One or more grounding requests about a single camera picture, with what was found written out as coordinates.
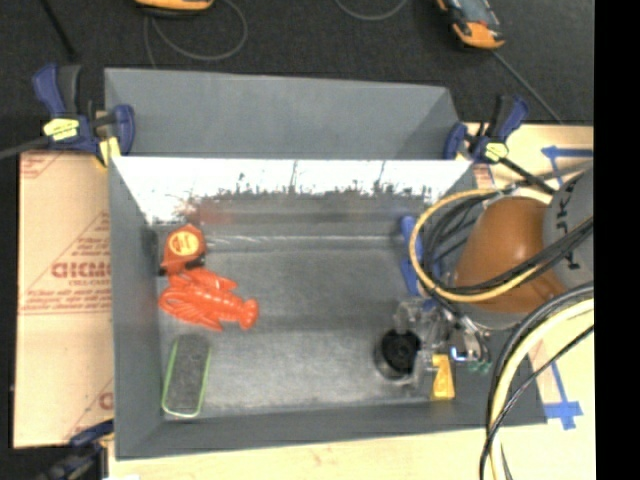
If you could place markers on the small yellow block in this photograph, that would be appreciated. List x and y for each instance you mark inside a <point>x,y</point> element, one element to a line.
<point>443,380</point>

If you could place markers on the orange tape measure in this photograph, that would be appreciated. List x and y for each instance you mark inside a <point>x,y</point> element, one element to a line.
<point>182,248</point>

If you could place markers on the dark grey green-edged sponge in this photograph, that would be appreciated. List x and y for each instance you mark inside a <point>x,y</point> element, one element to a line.
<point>186,375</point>

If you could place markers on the red toy lobster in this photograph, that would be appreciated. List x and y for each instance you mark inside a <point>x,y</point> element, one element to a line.
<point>210,300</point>

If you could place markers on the brown cardboard board red print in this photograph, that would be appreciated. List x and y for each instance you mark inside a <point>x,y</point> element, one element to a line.
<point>60,318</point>

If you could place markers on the grey metal bin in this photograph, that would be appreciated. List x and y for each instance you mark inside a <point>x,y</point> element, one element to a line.
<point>310,288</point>

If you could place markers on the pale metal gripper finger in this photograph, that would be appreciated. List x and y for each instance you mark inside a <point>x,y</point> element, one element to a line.
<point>423,370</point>
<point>414,317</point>

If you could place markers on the black round cap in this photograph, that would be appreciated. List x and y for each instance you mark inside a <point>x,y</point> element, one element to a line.
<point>397,353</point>

